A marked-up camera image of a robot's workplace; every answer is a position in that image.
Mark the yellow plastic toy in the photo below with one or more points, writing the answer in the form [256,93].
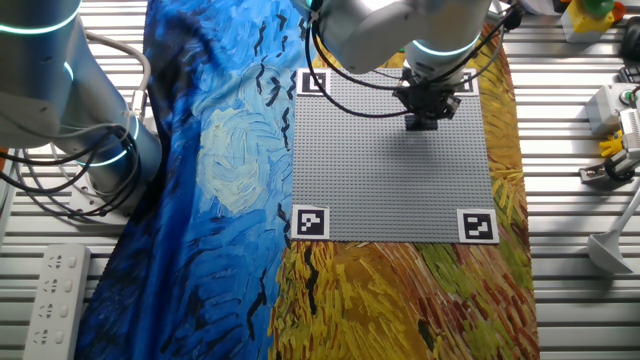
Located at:
[610,146]

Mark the painted print tablecloth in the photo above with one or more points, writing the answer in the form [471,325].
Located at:
[200,250]

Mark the black keypad device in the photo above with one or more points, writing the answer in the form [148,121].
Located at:
[631,75]

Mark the white dome lamp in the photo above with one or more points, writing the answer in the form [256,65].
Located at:
[605,252]

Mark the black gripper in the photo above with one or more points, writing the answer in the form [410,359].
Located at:
[427,97]

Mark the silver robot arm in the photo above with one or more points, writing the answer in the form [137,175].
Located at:
[40,75]

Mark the grey Lego baseplate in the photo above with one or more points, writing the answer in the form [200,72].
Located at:
[375,175]

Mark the white box green button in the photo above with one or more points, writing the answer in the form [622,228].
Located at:
[602,107]

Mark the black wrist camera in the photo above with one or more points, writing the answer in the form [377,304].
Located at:
[513,17]

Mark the white power strip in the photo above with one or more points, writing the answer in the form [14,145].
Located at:
[55,300]

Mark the black white fiducial marker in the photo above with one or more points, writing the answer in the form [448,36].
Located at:
[477,226]
[310,222]
[470,86]
[311,82]

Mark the black Lego plate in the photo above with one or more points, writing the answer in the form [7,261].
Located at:
[422,127]

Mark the silver robot mounting plate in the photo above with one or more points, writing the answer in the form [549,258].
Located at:
[82,200]

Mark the white ribbed device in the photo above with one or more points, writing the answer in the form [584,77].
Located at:
[632,127]

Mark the yellow green toy block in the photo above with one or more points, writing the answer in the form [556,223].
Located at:
[585,22]

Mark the black round object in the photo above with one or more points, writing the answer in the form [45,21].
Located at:
[632,45]

